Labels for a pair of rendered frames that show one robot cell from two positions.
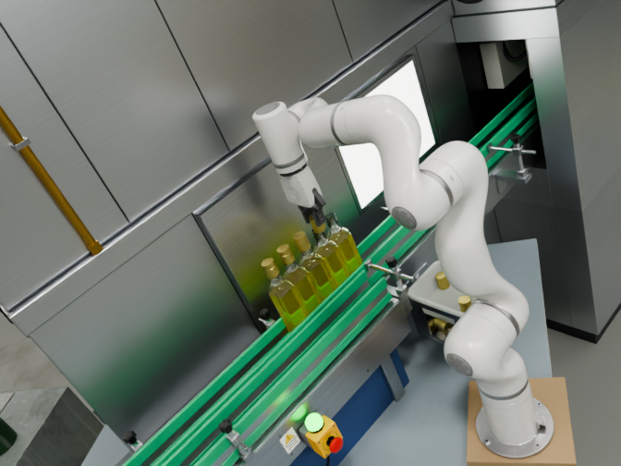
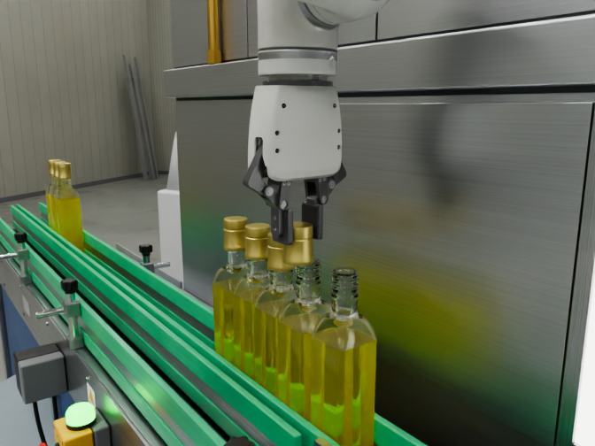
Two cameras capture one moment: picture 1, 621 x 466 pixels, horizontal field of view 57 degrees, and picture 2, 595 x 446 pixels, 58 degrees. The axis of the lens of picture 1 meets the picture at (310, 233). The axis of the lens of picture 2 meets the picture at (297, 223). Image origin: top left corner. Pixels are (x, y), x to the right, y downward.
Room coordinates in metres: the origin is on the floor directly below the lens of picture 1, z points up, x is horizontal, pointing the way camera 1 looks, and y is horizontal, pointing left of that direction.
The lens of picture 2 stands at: (1.24, -0.61, 1.49)
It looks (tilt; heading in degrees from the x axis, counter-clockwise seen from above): 12 degrees down; 84
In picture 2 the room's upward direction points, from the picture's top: straight up
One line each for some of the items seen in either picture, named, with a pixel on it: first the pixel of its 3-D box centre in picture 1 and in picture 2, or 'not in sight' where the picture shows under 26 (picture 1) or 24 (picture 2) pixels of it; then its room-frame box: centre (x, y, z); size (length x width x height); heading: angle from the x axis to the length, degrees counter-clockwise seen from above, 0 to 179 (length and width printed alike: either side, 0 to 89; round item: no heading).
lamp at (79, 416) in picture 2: (313, 422); (80, 414); (0.98, 0.18, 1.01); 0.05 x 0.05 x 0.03
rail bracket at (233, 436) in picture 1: (242, 446); (58, 317); (0.91, 0.34, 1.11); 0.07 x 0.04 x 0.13; 31
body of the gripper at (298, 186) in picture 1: (298, 182); (297, 126); (1.30, -0.03, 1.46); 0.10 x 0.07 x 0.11; 30
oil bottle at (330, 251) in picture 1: (334, 271); (307, 381); (1.31, -0.02, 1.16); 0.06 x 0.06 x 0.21; 30
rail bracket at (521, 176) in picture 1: (514, 165); not in sight; (1.58, -0.71, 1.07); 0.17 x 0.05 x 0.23; 31
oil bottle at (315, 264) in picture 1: (321, 284); (282, 363); (1.29, 0.03, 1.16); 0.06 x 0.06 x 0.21; 30
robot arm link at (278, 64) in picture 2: (289, 161); (299, 66); (1.30, -0.03, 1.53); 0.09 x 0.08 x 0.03; 30
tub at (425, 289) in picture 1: (455, 296); not in sight; (1.22, -0.30, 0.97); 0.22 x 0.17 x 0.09; 31
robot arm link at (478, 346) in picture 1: (485, 355); not in sight; (0.89, -0.25, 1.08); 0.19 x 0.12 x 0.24; 122
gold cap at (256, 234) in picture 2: (286, 254); (258, 241); (1.26, 0.08, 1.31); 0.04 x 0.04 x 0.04
